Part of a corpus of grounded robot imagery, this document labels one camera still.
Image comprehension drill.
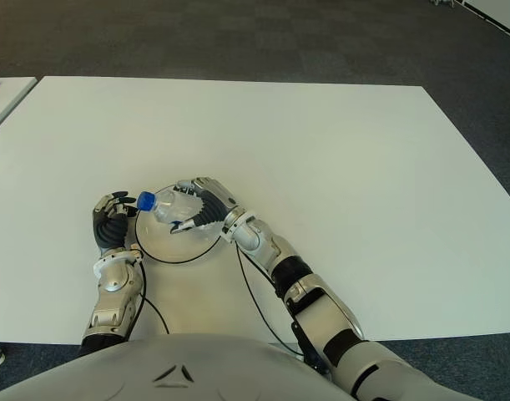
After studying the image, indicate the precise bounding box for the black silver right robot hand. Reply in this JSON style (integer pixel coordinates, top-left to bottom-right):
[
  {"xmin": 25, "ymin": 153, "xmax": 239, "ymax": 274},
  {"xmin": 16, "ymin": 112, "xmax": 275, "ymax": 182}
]
[{"xmin": 169, "ymin": 176, "xmax": 244, "ymax": 235}]

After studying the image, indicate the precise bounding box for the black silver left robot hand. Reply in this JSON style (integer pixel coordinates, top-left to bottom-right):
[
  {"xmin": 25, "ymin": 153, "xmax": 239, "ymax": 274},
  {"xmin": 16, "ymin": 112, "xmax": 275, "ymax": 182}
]
[{"xmin": 91, "ymin": 190, "xmax": 138, "ymax": 254}]

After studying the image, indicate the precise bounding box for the clear water bottle blue cap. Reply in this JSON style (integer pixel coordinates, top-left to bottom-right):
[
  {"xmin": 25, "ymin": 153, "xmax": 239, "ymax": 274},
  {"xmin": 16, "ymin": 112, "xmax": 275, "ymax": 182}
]
[{"xmin": 136, "ymin": 187, "xmax": 205, "ymax": 225}]

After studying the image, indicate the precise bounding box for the white plate with black rim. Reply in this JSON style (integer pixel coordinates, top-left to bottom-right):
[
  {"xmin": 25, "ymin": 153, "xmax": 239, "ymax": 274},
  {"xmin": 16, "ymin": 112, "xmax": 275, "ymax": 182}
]
[{"xmin": 134, "ymin": 181, "xmax": 225, "ymax": 265}]

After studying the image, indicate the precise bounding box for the grey robot torso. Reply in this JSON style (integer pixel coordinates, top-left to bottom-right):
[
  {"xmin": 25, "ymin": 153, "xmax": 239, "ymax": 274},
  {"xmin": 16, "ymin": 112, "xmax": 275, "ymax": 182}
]
[{"xmin": 0, "ymin": 332, "xmax": 356, "ymax": 401}]

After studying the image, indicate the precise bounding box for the small white table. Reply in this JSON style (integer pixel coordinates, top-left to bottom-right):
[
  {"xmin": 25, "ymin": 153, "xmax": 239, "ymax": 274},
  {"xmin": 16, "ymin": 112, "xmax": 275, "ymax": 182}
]
[{"xmin": 0, "ymin": 77, "xmax": 38, "ymax": 137}]

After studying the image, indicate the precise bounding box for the white board panel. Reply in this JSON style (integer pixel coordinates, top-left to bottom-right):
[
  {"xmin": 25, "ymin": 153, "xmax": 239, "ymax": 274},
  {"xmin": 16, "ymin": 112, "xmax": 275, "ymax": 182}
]
[{"xmin": 462, "ymin": 0, "xmax": 510, "ymax": 43}]

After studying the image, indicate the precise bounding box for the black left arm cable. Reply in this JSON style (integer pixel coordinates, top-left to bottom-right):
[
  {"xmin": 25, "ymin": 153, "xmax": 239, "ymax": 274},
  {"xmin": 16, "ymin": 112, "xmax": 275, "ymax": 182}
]
[{"xmin": 134, "ymin": 262, "xmax": 170, "ymax": 336}]

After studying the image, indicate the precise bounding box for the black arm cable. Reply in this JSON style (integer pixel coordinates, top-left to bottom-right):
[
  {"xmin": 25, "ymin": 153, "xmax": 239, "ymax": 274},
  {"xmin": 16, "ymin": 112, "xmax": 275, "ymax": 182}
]
[
  {"xmin": 235, "ymin": 241, "xmax": 306, "ymax": 357},
  {"xmin": 134, "ymin": 262, "xmax": 170, "ymax": 336}
]

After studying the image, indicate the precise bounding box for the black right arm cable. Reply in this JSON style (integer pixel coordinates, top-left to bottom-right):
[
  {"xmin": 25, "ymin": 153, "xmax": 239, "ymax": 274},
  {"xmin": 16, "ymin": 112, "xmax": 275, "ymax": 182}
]
[{"xmin": 235, "ymin": 241, "xmax": 306, "ymax": 357}]

